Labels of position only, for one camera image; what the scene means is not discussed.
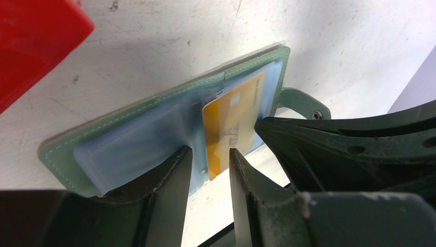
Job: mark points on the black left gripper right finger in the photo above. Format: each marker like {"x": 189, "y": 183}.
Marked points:
{"x": 266, "y": 214}

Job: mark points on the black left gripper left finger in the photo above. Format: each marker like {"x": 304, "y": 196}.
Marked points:
{"x": 148, "y": 211}

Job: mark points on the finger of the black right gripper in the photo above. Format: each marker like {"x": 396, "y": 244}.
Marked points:
{"x": 392, "y": 152}

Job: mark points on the green leather card holder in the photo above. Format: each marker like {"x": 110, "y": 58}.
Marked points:
{"x": 107, "y": 152}

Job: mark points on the red right bin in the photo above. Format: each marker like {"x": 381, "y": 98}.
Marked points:
{"x": 35, "y": 37}

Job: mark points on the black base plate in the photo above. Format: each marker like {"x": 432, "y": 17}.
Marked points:
{"x": 224, "y": 238}

